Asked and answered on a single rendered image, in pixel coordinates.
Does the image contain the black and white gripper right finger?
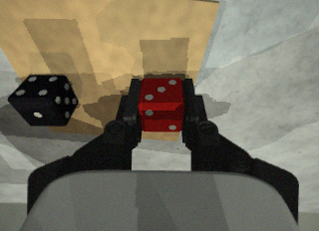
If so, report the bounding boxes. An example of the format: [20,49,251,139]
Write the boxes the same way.
[181,79,299,225]

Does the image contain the red die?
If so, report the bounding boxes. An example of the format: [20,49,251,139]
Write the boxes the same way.
[138,78,184,131]

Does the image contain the tan flat mat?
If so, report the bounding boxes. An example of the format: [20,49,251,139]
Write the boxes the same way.
[0,0,219,135]

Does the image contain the black die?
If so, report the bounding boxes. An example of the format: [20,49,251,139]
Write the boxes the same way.
[7,75,79,126]

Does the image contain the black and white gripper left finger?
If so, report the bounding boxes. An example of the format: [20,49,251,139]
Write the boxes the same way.
[27,79,143,216]

